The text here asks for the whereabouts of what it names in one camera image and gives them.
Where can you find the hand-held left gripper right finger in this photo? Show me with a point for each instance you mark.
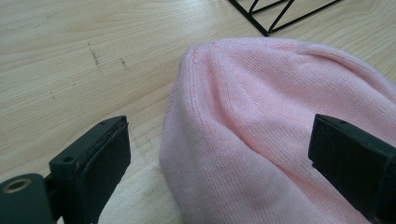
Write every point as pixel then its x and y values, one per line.
pixel 351 158

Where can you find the pink cloth garment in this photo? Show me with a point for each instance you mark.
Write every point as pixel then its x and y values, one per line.
pixel 267 28

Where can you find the pink knit hat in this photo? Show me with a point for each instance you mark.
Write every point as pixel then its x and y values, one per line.
pixel 249 130

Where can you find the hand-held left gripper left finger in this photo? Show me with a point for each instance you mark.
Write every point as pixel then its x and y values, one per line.
pixel 93 165

